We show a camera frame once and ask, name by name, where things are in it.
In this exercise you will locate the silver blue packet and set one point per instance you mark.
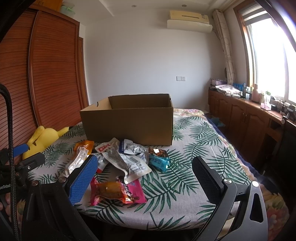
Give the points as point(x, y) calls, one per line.
point(128, 147)

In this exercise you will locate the brown cardboard box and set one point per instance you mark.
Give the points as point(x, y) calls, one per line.
point(146, 119)

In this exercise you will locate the leaf print bed cover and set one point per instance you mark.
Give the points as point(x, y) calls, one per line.
point(175, 200)

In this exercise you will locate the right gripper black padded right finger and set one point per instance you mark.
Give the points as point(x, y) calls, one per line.
point(217, 190)

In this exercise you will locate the yellow plush toy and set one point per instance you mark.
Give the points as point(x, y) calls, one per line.
point(42, 139)

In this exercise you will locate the wooden sideboard cabinet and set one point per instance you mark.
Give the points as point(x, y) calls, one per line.
point(254, 132)

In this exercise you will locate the orange silver snack pouch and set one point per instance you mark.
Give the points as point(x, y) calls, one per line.
point(81, 151)

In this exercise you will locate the white wall switch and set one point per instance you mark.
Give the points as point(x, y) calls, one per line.
point(180, 78)

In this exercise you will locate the white air conditioner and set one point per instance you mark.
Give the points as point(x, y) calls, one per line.
point(189, 21)

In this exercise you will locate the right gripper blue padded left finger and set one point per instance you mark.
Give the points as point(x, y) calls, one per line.
point(79, 180)

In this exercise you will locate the pink bottle on sill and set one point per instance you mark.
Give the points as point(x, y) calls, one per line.
point(255, 94)

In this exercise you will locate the silver white snack bag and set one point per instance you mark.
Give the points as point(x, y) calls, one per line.
point(132, 166)

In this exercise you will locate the red white snack packet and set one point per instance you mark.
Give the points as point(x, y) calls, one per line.
point(100, 149)

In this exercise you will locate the blue foil snack packet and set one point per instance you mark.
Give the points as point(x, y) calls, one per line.
point(159, 163)

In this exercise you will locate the stack of papers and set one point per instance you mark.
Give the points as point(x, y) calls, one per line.
point(229, 90)

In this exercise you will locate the person's left hand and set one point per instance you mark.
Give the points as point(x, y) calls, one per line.
point(6, 205)

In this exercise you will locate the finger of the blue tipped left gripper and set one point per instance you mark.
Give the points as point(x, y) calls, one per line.
point(20, 149)

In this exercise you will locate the window with wooden frame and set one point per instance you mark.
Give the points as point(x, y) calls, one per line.
point(270, 55)

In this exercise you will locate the brown foil snack packet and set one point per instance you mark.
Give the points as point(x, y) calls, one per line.
point(158, 152)

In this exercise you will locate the pink sausage snack packet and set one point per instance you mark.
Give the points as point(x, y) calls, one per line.
point(131, 193)

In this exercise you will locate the patterned curtain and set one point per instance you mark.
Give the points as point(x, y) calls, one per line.
point(224, 37)

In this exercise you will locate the wooden wardrobe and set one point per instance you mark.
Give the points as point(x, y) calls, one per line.
point(42, 68)

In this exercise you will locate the green box on wardrobe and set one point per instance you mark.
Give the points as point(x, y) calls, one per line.
point(67, 9)

